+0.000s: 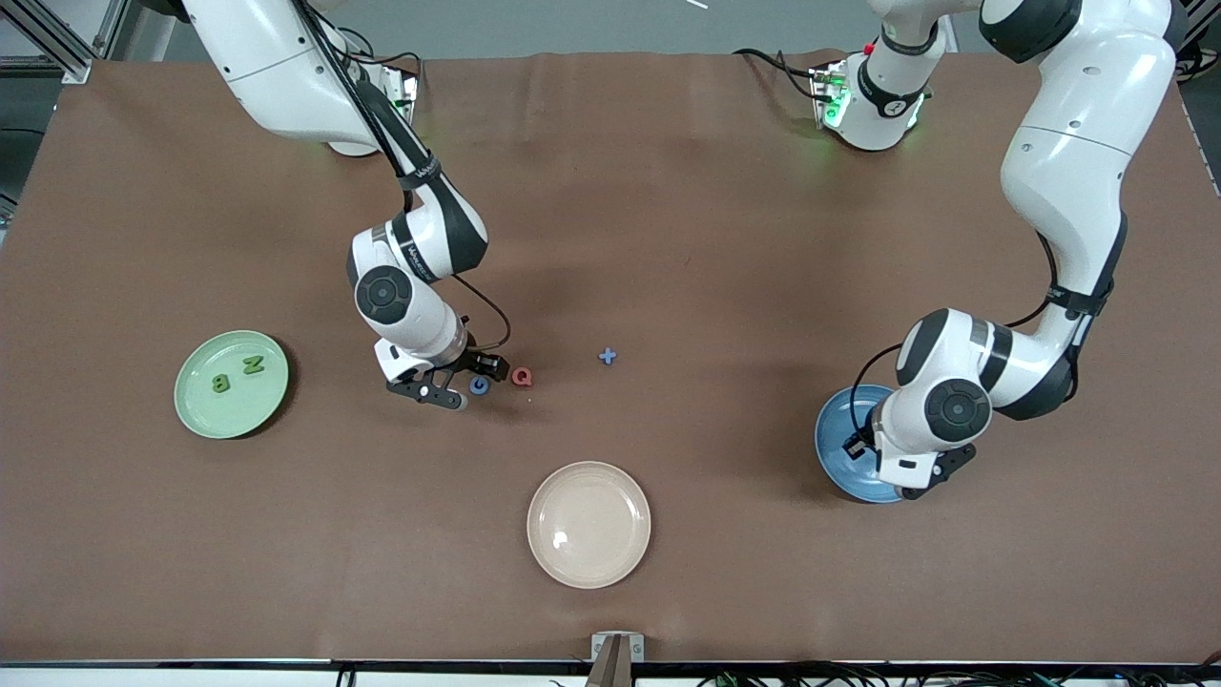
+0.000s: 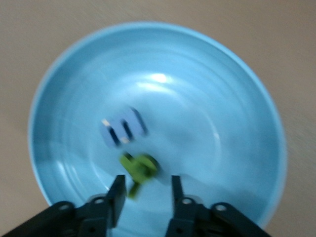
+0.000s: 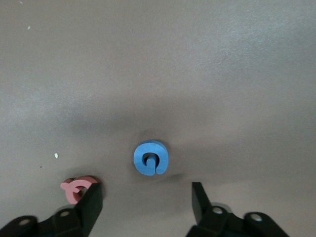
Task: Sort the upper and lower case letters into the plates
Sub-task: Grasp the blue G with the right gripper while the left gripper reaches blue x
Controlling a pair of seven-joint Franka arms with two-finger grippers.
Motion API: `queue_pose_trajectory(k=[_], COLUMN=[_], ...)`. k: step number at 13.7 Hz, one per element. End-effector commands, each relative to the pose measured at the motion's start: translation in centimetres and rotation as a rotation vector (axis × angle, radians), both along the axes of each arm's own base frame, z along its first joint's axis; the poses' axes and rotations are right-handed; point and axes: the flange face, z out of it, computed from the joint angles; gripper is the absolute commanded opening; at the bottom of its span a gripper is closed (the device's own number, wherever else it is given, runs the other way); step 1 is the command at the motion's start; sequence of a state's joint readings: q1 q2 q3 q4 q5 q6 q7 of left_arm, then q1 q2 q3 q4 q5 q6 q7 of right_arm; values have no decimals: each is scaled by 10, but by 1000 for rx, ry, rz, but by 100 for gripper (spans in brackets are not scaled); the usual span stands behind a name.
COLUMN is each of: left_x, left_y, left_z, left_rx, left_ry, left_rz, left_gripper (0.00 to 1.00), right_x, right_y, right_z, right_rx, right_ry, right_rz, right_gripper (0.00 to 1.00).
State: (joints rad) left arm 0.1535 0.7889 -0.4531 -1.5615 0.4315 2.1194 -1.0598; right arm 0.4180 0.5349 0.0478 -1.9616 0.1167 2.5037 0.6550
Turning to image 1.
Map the blue plate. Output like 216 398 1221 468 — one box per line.
814 384 907 504

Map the black base cable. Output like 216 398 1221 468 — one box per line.
343 29 423 77
733 48 823 101

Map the light green plate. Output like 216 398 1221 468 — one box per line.
174 330 290 440

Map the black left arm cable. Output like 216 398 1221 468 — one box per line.
847 229 1115 449

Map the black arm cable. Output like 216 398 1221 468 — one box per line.
286 0 512 356
847 229 1115 449

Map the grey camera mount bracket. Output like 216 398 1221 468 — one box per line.
584 632 646 687

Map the beige plate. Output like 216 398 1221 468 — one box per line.
527 461 652 590

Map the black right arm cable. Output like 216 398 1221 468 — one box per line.
286 0 512 356

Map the brown table cover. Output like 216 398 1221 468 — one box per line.
0 50 1221 664

